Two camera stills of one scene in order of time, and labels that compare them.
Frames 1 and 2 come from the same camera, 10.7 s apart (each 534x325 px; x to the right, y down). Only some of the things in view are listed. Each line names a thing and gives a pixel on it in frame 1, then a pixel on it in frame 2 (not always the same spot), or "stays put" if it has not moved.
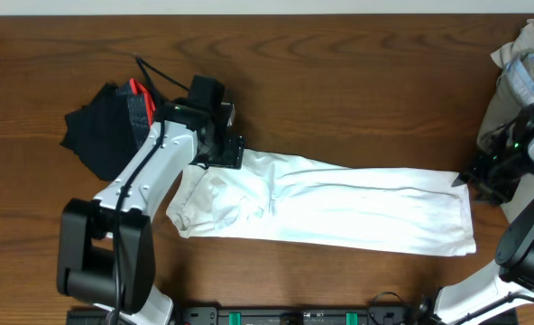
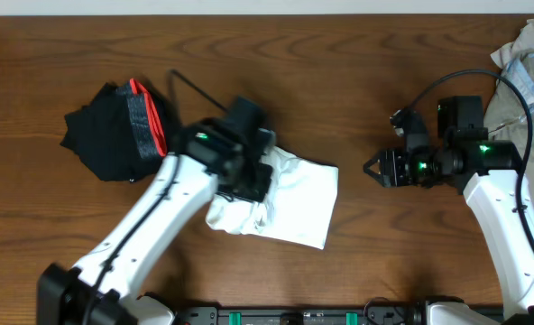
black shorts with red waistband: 113,125 stays put
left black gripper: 232,153 → 255,191
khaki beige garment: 527,77 stays put
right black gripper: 497,195 → 392,171
